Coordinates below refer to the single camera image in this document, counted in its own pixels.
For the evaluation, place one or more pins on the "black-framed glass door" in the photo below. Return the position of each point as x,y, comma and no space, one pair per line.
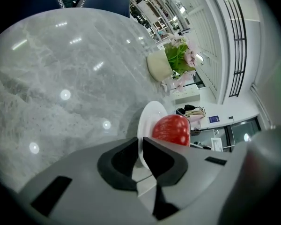
242,130

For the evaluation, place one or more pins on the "pink flowers in white pot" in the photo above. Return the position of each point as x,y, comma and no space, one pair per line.
159,65

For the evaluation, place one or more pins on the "white storage shelving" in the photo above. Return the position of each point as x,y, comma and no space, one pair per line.
152,10

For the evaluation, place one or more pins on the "white round plate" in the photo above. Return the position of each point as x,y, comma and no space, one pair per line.
150,111

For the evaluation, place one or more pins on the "blue wall sign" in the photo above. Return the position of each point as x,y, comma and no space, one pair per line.
213,119

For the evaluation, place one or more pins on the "black mezzanine railing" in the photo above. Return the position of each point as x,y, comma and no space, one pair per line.
239,39

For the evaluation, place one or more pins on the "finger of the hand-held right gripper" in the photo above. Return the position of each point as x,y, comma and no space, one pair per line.
175,167

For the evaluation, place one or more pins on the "red apple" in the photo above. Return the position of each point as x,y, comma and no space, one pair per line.
173,130

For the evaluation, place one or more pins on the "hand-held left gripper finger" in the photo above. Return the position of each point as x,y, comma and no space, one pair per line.
107,167

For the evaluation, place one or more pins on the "beige tote bag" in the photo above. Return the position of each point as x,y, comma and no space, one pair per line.
194,114

